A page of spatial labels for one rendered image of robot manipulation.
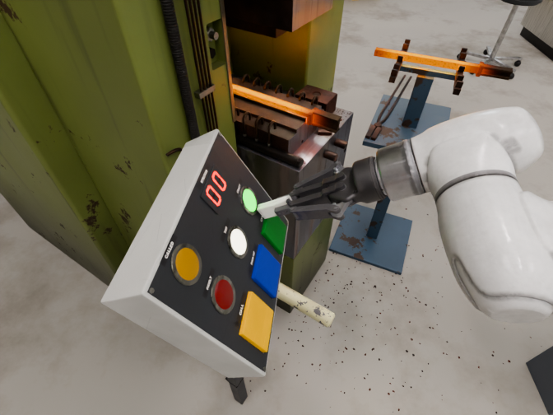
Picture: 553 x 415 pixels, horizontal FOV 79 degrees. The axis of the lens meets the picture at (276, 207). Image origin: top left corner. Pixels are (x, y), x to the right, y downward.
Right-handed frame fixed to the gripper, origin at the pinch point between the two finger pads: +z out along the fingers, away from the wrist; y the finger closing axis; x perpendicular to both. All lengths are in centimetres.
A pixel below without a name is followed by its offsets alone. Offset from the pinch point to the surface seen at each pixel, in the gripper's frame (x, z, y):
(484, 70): -35, -50, 79
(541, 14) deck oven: -187, -166, 399
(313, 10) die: 17.0, -12.9, 44.1
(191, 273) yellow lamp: 11.1, 3.7, -20.9
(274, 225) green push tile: -4.9, 3.4, 0.4
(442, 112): -57, -36, 95
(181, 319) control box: 9.6, 4.3, -26.8
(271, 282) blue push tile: -7.4, 3.4, -11.5
